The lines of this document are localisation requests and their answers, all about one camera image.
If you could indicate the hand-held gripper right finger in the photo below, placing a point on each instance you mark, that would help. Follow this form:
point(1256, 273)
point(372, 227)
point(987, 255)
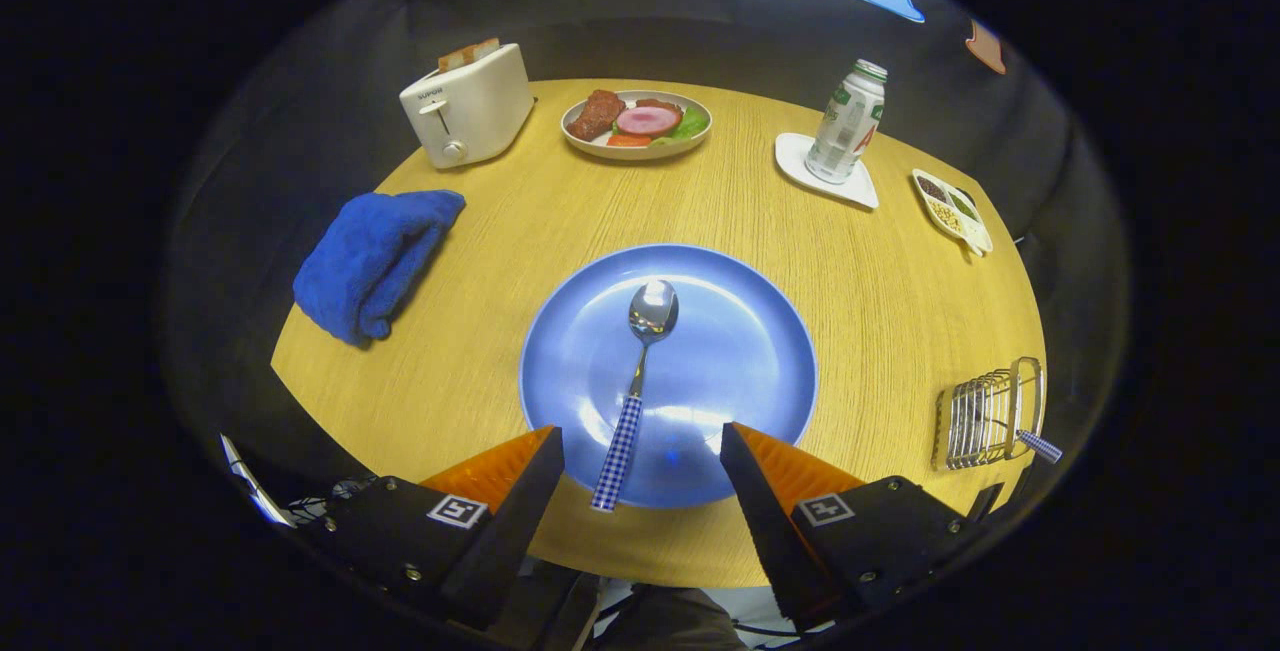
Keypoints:
point(765, 521)

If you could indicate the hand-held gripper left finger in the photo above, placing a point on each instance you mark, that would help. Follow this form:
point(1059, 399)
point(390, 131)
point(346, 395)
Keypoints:
point(515, 521)

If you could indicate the blue round plate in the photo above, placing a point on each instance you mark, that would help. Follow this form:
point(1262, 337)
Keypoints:
point(740, 351)

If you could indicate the folded blue towel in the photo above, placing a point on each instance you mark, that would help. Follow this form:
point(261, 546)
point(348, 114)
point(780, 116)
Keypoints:
point(370, 261)

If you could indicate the white divided bean dish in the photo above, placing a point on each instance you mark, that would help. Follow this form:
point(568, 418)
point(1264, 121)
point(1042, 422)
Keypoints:
point(950, 211)

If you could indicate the white coaster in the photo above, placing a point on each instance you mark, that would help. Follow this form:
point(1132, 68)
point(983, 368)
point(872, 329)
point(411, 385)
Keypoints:
point(795, 156)

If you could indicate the grey food plate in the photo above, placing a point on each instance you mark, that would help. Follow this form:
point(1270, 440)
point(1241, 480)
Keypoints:
point(640, 153)

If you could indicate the red tomato slice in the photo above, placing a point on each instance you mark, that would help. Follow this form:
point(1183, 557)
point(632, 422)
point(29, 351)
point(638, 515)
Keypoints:
point(628, 140)

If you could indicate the white drink bottle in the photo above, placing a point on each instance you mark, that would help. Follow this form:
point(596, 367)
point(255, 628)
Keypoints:
point(845, 126)

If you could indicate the green lettuce leaf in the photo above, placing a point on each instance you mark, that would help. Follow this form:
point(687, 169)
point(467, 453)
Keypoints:
point(692, 123)

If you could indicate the white toaster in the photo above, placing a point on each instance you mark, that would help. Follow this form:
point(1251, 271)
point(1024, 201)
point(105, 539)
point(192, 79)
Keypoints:
point(475, 111)

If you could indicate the large brown meat piece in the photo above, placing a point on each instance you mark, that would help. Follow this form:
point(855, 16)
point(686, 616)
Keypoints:
point(595, 116)

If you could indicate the pink ham slice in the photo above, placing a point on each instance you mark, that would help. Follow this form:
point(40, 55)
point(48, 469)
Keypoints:
point(648, 121)

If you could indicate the small brown meat piece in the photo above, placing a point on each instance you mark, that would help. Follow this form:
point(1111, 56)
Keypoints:
point(660, 104)

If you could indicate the brown toast slice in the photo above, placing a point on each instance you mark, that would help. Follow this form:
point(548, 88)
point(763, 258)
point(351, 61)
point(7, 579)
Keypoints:
point(485, 49)
point(455, 59)

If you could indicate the black backdrop cloth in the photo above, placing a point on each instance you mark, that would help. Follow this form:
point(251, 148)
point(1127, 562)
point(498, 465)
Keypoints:
point(700, 21)

